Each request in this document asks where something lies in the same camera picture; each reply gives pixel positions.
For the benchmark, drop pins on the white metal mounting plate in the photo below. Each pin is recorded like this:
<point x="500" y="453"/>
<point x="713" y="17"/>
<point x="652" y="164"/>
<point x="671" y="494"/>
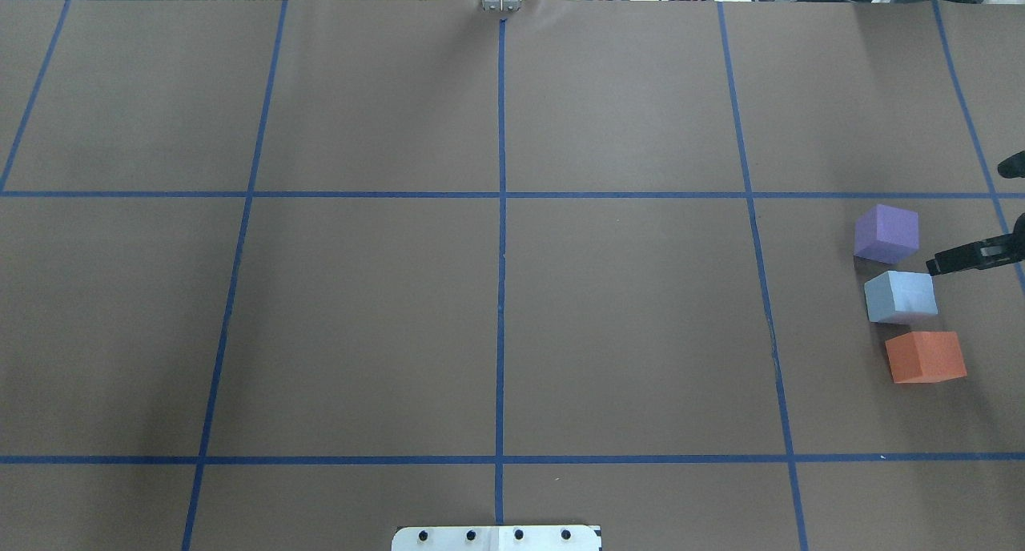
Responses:
<point x="499" y="537"/>

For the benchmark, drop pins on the orange foam block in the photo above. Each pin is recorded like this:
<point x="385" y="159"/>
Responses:
<point x="925" y="357"/>

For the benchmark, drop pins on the light blue foam block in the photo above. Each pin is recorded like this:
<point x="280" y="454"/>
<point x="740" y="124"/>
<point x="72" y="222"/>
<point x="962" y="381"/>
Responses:
<point x="900" y="298"/>

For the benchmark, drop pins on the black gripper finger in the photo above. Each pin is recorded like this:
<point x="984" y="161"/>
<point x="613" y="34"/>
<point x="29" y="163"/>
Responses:
<point x="979" y="255"/>

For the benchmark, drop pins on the purple foam block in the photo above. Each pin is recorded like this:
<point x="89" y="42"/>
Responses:
<point x="887" y="234"/>

